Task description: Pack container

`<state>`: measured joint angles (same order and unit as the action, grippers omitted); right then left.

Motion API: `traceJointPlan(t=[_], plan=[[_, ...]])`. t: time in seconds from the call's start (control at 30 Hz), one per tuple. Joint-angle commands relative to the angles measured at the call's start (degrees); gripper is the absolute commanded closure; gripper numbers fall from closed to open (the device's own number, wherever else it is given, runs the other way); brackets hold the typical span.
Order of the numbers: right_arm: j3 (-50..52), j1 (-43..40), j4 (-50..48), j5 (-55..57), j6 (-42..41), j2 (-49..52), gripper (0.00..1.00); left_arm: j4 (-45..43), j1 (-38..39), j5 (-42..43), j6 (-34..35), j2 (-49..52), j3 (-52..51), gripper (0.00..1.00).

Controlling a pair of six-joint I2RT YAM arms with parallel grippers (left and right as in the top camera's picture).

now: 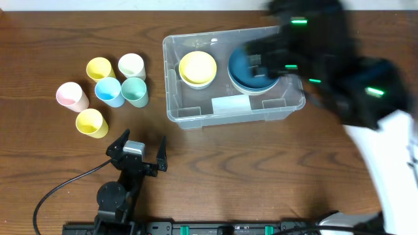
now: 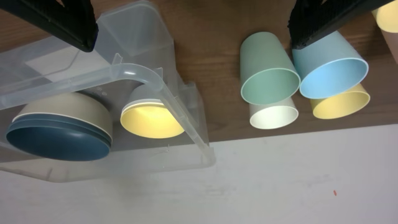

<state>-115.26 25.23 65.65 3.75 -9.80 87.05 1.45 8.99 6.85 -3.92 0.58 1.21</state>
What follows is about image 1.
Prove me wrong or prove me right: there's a green cup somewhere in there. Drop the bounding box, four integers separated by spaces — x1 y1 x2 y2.
121 77 149 108

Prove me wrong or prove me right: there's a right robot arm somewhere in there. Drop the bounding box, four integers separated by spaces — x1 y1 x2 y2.
244 0 417 234

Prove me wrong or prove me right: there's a left black cable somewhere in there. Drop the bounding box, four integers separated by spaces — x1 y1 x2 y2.
32 158 114 235

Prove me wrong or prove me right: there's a blue cup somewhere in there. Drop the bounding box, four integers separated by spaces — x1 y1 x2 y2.
95 77 125 108

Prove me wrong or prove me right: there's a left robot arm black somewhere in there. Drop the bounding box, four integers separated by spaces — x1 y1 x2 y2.
93 130 168 235

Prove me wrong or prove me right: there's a grey small bowl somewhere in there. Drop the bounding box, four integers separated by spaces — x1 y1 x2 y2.
180 74 213 89

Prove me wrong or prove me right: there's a yellow small bowl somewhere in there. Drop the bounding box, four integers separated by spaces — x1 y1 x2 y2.
179 51 217 73

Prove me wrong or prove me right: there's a cream cup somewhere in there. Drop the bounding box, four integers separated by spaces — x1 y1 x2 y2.
118 53 146 80

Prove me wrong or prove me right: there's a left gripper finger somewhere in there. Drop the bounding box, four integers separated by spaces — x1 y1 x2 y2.
106 129 130 159
156 136 168 172

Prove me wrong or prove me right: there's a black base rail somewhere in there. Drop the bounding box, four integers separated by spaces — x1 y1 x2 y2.
62 221 310 235

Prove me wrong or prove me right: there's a yellow cup upper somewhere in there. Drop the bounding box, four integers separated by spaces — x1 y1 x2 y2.
86 57 116 83

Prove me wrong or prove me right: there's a clear plastic storage container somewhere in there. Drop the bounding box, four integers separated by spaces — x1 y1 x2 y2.
163 26 306 129

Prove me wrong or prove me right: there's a large cream bowl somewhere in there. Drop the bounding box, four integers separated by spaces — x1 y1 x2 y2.
228 76 277 97

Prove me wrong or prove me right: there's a white small bowl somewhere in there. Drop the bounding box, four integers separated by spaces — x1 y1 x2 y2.
179 70 216 89

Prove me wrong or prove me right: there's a pink cup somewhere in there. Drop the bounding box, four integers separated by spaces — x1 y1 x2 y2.
56 82 89 112

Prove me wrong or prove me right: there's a yellow cup lower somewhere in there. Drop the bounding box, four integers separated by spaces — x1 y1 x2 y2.
76 108 108 138

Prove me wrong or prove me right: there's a dark blue bowl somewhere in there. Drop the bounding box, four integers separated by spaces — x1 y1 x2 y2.
228 47 280 91
228 70 281 93

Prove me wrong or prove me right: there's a yellow cup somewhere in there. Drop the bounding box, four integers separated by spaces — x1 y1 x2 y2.
86 57 116 83
76 108 108 138

